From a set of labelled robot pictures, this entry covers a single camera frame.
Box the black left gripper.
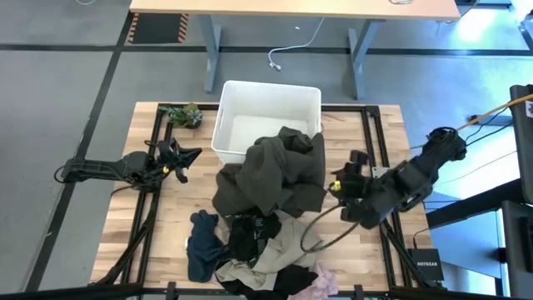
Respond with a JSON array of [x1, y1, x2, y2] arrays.
[[155, 138, 204, 185]]

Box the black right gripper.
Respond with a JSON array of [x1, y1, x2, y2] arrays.
[[328, 148, 382, 228]]

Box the dark olive garment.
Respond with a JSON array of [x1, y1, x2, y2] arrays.
[[211, 126, 328, 219]]

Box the pile of mixed clothes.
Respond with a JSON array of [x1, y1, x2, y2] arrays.
[[214, 209, 322, 292]]

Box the green camouflage cloth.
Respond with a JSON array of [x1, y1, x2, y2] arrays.
[[157, 102, 204, 130]]

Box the navy blue garment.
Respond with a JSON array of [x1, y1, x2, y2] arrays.
[[186, 209, 228, 284]]

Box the black garment with white print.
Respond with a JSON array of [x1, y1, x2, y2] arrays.
[[227, 212, 283, 263]]

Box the white plastic bin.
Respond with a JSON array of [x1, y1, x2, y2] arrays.
[[211, 79, 323, 166]]

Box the pink garment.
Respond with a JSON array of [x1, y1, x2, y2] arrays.
[[286, 261, 340, 300]]

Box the plain black garment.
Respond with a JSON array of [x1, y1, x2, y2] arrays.
[[219, 264, 320, 299]]

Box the grey desk leg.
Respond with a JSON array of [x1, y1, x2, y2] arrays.
[[346, 17, 382, 101], [198, 15, 222, 94]]

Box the black support bar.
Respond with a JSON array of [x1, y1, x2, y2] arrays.
[[426, 177, 522, 230]]

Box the black mat with hazard stripes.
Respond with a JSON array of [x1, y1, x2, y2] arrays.
[[126, 12, 190, 45]]

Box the black equipment cabinet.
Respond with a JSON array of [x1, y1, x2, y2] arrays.
[[509, 83, 533, 205], [501, 199, 533, 299]]

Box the light wooden desk top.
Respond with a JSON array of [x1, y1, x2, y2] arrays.
[[128, 0, 461, 22]]

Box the black aluminium table frame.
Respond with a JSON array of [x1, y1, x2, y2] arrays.
[[88, 102, 445, 293]]

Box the black looped cable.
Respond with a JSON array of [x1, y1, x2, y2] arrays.
[[299, 202, 360, 254]]

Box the black Netgear network switch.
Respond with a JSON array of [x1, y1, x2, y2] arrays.
[[407, 247, 446, 283]]

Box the thin black arm cables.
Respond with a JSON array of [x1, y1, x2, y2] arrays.
[[463, 106, 516, 148]]

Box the white floor cable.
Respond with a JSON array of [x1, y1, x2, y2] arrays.
[[267, 16, 326, 72]]

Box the yellow cable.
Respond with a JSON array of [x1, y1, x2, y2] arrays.
[[410, 92, 533, 150]]

